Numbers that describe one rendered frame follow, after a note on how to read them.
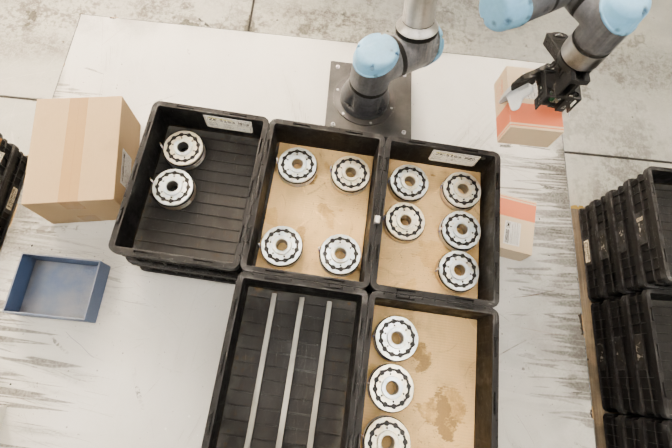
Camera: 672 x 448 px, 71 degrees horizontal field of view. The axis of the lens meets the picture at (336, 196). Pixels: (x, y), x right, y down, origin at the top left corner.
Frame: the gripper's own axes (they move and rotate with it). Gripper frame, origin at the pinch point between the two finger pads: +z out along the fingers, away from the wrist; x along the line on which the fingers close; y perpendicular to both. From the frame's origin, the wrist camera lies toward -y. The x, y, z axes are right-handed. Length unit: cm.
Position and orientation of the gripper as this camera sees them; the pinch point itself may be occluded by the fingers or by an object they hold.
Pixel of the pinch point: (530, 103)
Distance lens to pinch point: 118.8
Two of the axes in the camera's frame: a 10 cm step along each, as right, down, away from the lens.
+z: -0.7, 3.5, 9.4
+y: -0.7, 9.3, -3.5
